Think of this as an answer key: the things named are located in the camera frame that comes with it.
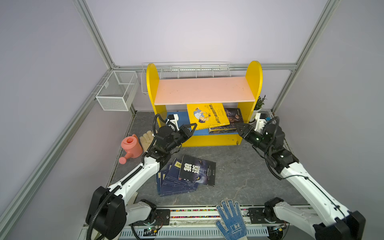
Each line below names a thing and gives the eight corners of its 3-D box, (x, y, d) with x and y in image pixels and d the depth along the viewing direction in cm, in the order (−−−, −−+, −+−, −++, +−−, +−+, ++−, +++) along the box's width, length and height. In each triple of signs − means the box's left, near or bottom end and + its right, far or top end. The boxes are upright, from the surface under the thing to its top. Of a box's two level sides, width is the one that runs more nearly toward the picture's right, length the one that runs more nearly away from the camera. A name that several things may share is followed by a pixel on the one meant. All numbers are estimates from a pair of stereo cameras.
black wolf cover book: (179, 182, 87) (177, 178, 82) (183, 160, 96) (183, 155, 91) (214, 187, 85) (215, 183, 80) (215, 164, 94) (216, 159, 89)
